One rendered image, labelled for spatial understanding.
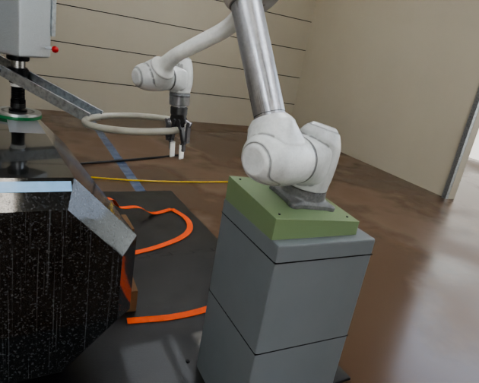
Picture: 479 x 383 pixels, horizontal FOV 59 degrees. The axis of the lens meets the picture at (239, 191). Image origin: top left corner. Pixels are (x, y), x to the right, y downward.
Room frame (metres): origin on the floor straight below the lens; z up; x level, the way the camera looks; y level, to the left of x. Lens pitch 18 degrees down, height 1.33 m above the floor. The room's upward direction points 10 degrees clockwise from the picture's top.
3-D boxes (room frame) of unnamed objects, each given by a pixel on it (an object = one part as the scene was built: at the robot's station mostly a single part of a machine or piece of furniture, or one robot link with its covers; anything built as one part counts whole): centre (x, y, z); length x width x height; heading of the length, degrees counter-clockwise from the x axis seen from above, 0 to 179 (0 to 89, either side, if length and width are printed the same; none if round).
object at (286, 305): (1.42, -0.22, 0.40); 0.50 x 0.50 x 0.80; 30
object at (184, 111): (1.87, 0.32, 1.00); 0.08 x 0.07 x 0.09; 64
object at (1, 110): (2.08, 1.17, 0.85); 0.21 x 0.21 x 0.01
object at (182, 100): (1.87, 0.33, 1.08); 0.09 x 0.09 x 0.06
